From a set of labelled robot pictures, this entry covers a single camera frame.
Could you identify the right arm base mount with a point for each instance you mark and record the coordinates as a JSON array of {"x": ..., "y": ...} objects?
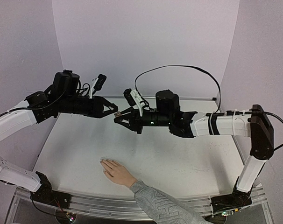
[{"x": 235, "y": 200}]

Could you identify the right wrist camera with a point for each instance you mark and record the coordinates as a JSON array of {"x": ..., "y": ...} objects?
[{"x": 135, "y": 100}]

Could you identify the aluminium front rail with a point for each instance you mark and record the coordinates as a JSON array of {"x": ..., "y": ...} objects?
[{"x": 127, "y": 208}]

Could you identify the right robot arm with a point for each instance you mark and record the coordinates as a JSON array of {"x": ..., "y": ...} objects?
[{"x": 253, "y": 123}]

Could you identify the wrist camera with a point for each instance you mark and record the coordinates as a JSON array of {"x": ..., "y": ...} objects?
[
  {"x": 135, "y": 100},
  {"x": 97, "y": 84}
]

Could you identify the green nail polish bottle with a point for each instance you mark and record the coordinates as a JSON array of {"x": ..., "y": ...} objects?
[{"x": 117, "y": 114}]

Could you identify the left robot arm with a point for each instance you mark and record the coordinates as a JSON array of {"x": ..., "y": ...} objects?
[{"x": 32, "y": 110}]

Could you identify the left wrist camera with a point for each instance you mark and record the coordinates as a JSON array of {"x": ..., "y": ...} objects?
[{"x": 97, "y": 84}]

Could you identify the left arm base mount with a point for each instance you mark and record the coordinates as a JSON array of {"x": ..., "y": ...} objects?
[{"x": 46, "y": 195}]

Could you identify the person's hand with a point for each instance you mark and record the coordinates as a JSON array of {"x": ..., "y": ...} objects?
[{"x": 117, "y": 173}]

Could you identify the grey sleeved forearm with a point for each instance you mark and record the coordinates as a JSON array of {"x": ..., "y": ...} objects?
[{"x": 163, "y": 208}]

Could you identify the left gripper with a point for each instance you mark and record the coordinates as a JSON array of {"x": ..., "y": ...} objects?
[{"x": 98, "y": 109}]

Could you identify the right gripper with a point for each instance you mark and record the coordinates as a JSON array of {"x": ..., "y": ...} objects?
[{"x": 137, "y": 120}]

